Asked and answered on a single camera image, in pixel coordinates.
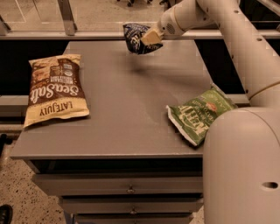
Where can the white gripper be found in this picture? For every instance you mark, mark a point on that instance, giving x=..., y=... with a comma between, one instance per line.
x=166, y=25

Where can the blue chip bag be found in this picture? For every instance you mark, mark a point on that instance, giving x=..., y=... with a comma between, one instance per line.
x=133, y=33

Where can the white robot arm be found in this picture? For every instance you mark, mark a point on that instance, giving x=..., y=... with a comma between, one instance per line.
x=241, y=157

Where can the green chip bag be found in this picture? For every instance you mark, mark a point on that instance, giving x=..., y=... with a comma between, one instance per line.
x=194, y=118

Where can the brown Sea Salt chip bag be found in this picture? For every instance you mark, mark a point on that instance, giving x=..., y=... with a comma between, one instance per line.
x=55, y=90

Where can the grey metal railing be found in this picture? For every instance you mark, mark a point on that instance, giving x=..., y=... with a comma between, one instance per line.
x=71, y=32

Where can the grey drawer cabinet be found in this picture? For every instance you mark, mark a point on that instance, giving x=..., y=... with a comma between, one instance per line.
x=127, y=129

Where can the middle grey drawer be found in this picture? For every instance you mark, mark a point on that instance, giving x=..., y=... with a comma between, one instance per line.
x=142, y=204

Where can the grey drawer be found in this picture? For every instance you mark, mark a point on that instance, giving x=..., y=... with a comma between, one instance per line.
x=160, y=218
x=142, y=204
x=117, y=183

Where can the top grey drawer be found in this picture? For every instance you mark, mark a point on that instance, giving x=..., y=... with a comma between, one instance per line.
x=117, y=183

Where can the bottom grey drawer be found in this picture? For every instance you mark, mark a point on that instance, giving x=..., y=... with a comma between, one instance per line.
x=160, y=218

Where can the black shoe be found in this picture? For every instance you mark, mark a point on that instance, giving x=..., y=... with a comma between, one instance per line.
x=6, y=213

